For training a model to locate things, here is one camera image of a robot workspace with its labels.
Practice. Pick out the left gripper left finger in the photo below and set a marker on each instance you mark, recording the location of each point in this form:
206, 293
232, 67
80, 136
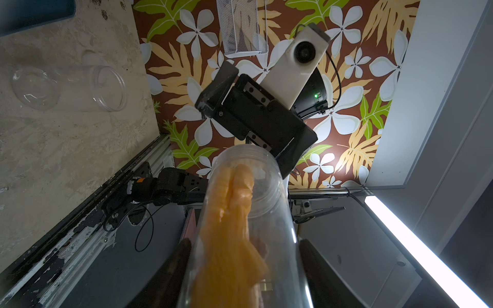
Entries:
164, 287

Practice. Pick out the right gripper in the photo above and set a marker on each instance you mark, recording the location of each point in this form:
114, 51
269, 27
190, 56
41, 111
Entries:
248, 111

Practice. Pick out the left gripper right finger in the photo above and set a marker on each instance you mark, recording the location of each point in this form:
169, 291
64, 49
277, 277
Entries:
326, 288

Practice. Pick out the clear cookie jar front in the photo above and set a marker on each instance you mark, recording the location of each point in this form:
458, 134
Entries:
246, 251

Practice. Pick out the clear cookie jar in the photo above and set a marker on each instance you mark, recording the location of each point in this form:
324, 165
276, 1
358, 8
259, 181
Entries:
87, 88
246, 251

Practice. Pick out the clear jar lid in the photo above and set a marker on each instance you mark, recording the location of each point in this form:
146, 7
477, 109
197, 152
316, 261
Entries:
92, 58

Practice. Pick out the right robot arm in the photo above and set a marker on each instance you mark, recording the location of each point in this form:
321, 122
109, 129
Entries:
313, 99

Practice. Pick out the white mesh basket right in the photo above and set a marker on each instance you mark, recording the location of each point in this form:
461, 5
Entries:
243, 27

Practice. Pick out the white ceiling light bar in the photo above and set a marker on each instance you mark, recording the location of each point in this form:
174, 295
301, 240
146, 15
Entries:
421, 256

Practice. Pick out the teal plastic tray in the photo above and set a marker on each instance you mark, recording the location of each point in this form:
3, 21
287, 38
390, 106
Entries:
19, 15

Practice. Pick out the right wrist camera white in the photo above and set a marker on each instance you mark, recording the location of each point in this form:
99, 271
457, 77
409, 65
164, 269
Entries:
287, 78

